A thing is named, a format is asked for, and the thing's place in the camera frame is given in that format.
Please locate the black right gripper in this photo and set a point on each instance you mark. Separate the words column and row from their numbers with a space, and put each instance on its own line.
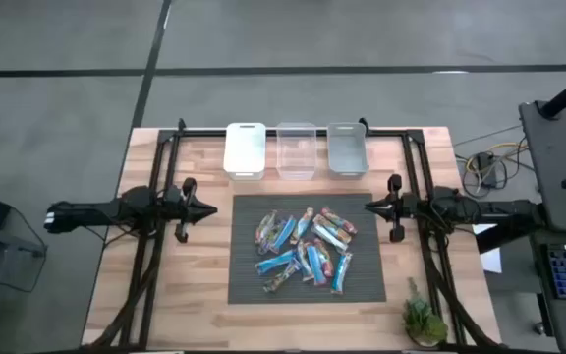
column 403, row 206

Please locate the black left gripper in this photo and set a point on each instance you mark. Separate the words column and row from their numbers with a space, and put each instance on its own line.
column 180, row 206

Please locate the red chewy granola bar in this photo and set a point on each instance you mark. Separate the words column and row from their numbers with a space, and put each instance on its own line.
column 339, row 220
column 265, row 226
column 325, row 258

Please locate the tan blue granola bar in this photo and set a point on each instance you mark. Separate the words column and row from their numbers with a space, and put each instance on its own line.
column 332, row 229

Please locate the white blue granola bar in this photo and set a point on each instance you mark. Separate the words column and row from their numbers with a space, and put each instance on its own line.
column 328, row 239

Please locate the green blue granola bar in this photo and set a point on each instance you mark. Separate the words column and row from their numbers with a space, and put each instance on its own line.
column 281, row 277
column 269, row 242

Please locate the orange tan granola bar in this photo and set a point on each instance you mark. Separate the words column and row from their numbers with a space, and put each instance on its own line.
column 302, row 225

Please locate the blue granola bar orange end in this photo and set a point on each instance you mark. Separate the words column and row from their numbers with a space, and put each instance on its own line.
column 303, row 263

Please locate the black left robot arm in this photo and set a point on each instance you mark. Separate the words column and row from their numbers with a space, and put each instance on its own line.
column 91, row 214

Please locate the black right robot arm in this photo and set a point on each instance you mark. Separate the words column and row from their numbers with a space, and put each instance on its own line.
column 499, row 214

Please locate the grey plastic bin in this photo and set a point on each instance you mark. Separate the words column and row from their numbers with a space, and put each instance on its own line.
column 347, row 152

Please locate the white plastic bin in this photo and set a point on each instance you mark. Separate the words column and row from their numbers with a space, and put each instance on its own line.
column 244, row 152

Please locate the dark grey woven mat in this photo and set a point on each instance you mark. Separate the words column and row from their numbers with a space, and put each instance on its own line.
column 248, row 285

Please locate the clear plastic bin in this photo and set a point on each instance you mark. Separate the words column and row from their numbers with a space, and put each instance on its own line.
column 297, row 152

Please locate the black power adapter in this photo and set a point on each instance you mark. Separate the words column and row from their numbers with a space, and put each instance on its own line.
column 485, row 167

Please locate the potted succulent plant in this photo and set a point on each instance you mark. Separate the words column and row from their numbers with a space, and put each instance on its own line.
column 423, row 322

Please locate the white paper sheet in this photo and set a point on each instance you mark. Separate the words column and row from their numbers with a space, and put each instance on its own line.
column 492, row 260

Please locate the black desk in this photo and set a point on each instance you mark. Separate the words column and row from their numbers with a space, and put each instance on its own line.
column 558, row 162

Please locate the grey metal stand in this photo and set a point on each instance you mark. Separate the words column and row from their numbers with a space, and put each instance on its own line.
column 8, row 243

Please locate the black caster wheel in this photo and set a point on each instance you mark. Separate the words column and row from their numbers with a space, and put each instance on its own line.
column 539, row 328

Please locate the black frame bracket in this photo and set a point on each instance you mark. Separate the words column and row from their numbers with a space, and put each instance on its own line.
column 181, row 124
column 363, row 125

